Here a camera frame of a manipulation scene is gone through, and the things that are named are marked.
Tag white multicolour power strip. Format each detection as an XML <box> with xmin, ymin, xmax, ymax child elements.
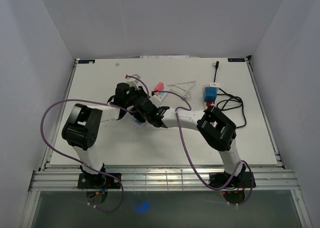
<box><xmin>132</xmin><ymin>91</ymin><xmax>169</xmax><ymax>129</ymax></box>

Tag pink plug adapter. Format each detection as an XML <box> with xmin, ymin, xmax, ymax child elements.
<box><xmin>154</xmin><ymin>82</ymin><xmax>165</xmax><ymax>92</ymax></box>

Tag beige red power strip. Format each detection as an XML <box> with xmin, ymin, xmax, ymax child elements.
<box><xmin>203</xmin><ymin>85</ymin><xmax>215</xmax><ymax>108</ymax></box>

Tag blue cube socket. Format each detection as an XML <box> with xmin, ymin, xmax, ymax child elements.
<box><xmin>203</xmin><ymin>86</ymin><xmax>219</xmax><ymax>103</ymax></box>

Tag white usb charger plug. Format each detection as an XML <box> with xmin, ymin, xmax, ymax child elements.
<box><xmin>209</xmin><ymin>82</ymin><xmax>220</xmax><ymax>88</ymax></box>

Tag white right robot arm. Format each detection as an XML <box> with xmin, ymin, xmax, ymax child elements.
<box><xmin>133</xmin><ymin>98</ymin><xmax>246</xmax><ymax>187</ymax></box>

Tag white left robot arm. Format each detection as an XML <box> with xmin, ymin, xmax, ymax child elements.
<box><xmin>61</xmin><ymin>83</ymin><xmax>150</xmax><ymax>188</ymax></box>

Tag papers at back edge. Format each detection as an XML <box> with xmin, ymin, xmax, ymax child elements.
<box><xmin>139</xmin><ymin>55</ymin><xmax>197</xmax><ymax>59</ymax></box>

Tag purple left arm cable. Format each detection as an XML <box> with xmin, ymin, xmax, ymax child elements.
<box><xmin>40</xmin><ymin>74</ymin><xmax>152</xmax><ymax>214</ymax></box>

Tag white power cord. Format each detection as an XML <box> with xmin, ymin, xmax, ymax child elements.
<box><xmin>166</xmin><ymin>80</ymin><xmax>197</xmax><ymax>99</ymax></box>

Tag black power cord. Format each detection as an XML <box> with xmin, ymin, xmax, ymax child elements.
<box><xmin>211</xmin><ymin>60</ymin><xmax>248</xmax><ymax>130</ymax></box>

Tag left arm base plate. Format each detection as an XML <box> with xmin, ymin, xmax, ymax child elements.
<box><xmin>77</xmin><ymin>173</ymin><xmax>121</xmax><ymax>190</ymax></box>

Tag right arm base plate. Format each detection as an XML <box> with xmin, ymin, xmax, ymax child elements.
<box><xmin>209</xmin><ymin>172</ymin><xmax>256</xmax><ymax>188</ymax></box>

